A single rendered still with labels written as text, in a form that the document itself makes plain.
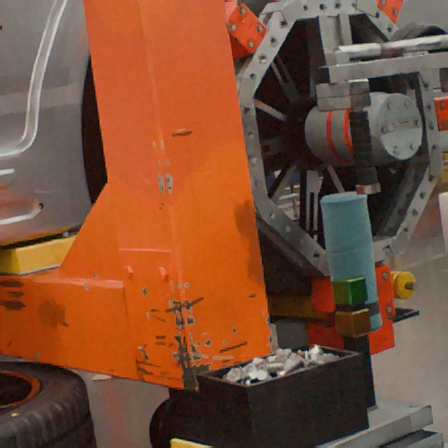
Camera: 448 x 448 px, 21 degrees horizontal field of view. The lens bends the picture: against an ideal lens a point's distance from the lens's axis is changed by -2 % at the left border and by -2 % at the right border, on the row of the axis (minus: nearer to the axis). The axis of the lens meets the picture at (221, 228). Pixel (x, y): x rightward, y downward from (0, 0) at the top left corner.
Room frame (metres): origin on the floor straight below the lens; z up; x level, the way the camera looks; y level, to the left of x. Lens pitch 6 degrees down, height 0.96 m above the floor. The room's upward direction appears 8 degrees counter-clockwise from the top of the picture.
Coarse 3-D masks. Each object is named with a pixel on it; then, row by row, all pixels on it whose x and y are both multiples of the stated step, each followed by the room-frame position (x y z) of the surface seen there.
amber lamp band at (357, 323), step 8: (336, 312) 1.81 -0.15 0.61; (344, 312) 1.80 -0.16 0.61; (352, 312) 1.79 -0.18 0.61; (360, 312) 1.79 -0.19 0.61; (368, 312) 1.80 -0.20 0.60; (336, 320) 1.81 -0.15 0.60; (344, 320) 1.80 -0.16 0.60; (352, 320) 1.78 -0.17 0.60; (360, 320) 1.79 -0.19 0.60; (368, 320) 1.80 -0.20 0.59; (344, 328) 1.80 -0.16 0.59; (352, 328) 1.78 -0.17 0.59; (360, 328) 1.79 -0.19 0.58; (368, 328) 1.80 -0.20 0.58; (344, 336) 1.80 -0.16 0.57; (352, 336) 1.79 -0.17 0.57
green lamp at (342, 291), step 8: (336, 280) 1.80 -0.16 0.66; (344, 280) 1.79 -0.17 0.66; (352, 280) 1.79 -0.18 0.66; (360, 280) 1.80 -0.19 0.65; (336, 288) 1.80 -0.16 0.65; (344, 288) 1.79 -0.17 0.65; (352, 288) 1.78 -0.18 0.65; (360, 288) 1.80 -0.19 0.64; (336, 296) 1.80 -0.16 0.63; (344, 296) 1.79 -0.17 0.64; (352, 296) 1.78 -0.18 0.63; (360, 296) 1.79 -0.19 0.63; (336, 304) 1.81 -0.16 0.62; (344, 304) 1.79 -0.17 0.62; (352, 304) 1.78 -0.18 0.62
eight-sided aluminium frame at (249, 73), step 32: (288, 0) 2.34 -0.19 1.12; (320, 0) 2.39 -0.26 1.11; (352, 0) 2.44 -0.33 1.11; (288, 32) 2.33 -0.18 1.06; (384, 32) 2.49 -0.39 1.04; (256, 64) 2.27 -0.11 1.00; (416, 96) 2.55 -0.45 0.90; (256, 128) 2.26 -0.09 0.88; (256, 160) 2.25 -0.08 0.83; (416, 160) 2.57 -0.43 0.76; (256, 192) 2.24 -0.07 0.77; (416, 192) 2.51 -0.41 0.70; (288, 224) 2.29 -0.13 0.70; (384, 224) 2.51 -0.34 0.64; (416, 224) 2.50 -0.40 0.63; (288, 256) 2.34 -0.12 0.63; (320, 256) 2.33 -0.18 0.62; (384, 256) 2.44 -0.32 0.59
